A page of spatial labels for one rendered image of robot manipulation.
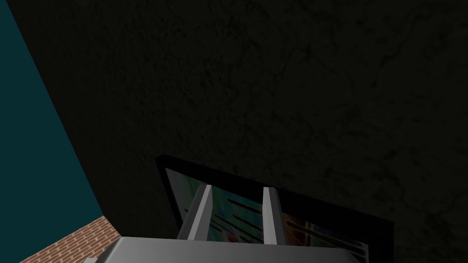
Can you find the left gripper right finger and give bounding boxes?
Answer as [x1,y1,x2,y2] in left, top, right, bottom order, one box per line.
[262,186,288,246]

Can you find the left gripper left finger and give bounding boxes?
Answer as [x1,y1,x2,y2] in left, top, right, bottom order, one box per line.
[177,184,213,242]

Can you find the black framed colourful picture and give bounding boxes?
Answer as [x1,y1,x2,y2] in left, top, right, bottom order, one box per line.
[153,154,395,263]

